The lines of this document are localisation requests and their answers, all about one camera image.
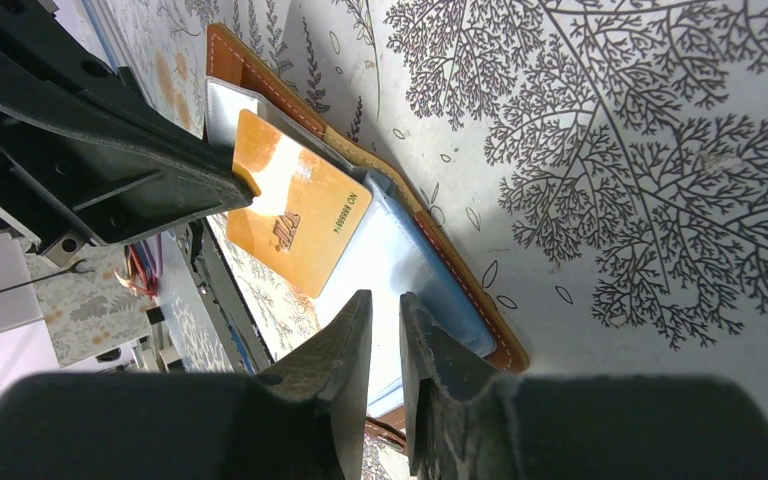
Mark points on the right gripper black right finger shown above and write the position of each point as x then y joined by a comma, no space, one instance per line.
466,419

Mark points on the orange gold credit card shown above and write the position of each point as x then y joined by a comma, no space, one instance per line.
304,212

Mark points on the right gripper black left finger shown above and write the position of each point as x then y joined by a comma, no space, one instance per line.
301,418

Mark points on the brown leather card holder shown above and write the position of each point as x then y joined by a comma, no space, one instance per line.
397,247

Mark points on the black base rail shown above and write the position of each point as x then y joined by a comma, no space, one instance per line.
234,339

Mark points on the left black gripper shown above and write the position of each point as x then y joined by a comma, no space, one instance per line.
84,159

